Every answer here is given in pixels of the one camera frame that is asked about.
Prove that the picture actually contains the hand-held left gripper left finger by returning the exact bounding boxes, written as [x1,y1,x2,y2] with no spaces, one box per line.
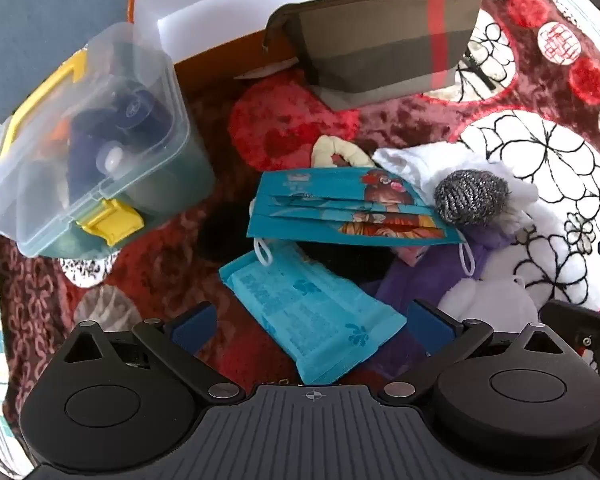
[62,302,244,404]

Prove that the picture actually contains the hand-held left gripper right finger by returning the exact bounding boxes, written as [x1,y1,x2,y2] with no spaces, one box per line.
[379,299,563,404]

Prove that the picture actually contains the purple cloth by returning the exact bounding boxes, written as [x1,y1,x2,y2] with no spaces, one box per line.
[374,220,520,323]

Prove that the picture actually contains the black cloth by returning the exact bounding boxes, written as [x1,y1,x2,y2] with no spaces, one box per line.
[199,204,397,282]

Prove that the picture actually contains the teal tissue packet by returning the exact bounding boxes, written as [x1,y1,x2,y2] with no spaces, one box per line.
[219,247,407,384]

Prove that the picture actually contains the teal printed face mask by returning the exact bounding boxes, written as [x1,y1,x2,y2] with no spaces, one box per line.
[245,168,482,278]

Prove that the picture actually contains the cream scrunchie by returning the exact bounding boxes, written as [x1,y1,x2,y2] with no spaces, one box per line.
[311,135,377,169]

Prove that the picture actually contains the orange cardboard box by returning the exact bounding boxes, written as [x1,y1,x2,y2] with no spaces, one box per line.
[128,0,396,95]

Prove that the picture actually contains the white fluffy cloth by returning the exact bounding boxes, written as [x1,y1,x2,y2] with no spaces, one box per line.
[439,275,537,327]

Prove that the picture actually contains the steel wool scrubber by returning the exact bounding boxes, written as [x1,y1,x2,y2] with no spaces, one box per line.
[433,170,511,224]

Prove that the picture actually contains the clear plastic box yellow latches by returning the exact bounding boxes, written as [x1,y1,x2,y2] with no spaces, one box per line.
[0,22,217,260]

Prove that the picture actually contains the brown striped zipper pouch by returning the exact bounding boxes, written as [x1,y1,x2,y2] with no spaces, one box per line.
[262,0,501,111]

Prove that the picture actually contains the dark grey upholstered panel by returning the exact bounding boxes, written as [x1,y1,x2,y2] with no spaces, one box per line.
[0,0,193,117]

